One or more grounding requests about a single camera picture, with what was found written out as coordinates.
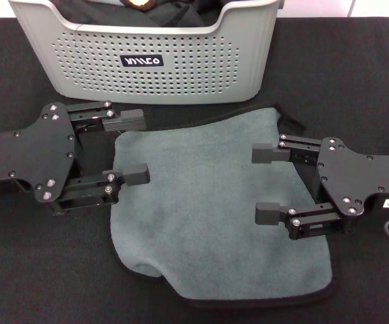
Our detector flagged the grey perforated storage box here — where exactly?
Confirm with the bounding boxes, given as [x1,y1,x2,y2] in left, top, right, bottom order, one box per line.
[8,0,285,106]

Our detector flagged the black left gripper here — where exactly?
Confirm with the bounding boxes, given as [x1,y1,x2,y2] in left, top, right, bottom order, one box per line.
[0,99,152,216]

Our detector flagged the black cloth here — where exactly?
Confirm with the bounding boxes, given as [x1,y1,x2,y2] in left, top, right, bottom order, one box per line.
[59,0,225,28]

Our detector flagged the black tablecloth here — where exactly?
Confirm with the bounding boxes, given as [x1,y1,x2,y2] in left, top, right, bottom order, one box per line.
[0,16,389,324]

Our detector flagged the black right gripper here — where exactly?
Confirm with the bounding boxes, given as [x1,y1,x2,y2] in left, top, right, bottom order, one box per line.
[251,133,389,241]

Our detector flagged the grey towel with yellow back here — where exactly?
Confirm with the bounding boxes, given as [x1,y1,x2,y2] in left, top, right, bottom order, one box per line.
[108,103,334,304]

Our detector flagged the folded towel with yellow patch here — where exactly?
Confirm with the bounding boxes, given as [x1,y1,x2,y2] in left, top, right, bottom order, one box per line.
[122,0,155,13]

